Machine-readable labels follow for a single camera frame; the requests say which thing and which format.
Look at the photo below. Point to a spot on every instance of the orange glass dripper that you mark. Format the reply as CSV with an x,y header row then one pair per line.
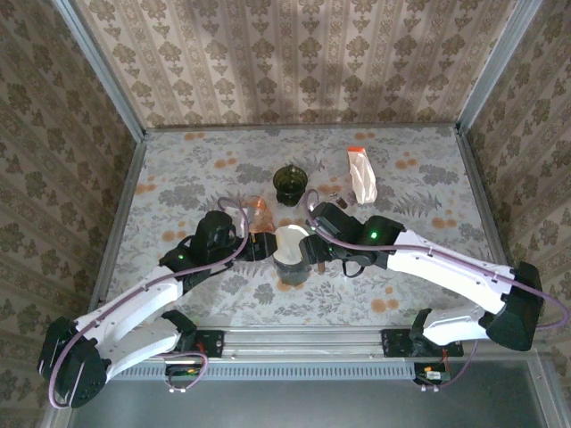
x,y
263,220

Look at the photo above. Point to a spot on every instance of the dark green glass dripper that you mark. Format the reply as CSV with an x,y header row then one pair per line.
x,y
290,183

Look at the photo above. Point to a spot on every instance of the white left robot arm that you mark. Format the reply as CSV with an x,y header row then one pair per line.
x,y
134,303

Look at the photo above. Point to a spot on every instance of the white paper filter stack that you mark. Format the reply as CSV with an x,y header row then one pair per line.
x,y
363,183

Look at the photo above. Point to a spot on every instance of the orange coffee filter box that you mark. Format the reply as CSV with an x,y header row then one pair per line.
x,y
356,149

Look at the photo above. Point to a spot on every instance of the floral patterned table cover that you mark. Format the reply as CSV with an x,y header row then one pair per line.
x,y
201,156

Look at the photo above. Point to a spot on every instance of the small electronics board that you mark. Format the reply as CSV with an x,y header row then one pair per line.
x,y
432,374
183,373

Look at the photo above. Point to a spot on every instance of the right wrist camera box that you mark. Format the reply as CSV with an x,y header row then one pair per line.
x,y
341,218

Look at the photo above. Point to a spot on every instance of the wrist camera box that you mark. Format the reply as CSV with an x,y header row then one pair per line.
x,y
216,234
341,218

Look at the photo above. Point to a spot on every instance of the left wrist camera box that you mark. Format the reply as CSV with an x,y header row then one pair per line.
x,y
216,234

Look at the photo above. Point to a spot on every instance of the aluminium table side rail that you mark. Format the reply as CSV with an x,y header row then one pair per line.
x,y
118,223
488,223

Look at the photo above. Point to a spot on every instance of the aluminium mounting rail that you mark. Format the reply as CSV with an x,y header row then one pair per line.
x,y
303,343

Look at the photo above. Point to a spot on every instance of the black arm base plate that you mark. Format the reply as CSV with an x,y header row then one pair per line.
x,y
394,343
212,343

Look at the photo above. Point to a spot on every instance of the aluminium frame post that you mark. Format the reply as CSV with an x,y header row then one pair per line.
x,y
499,62
98,67

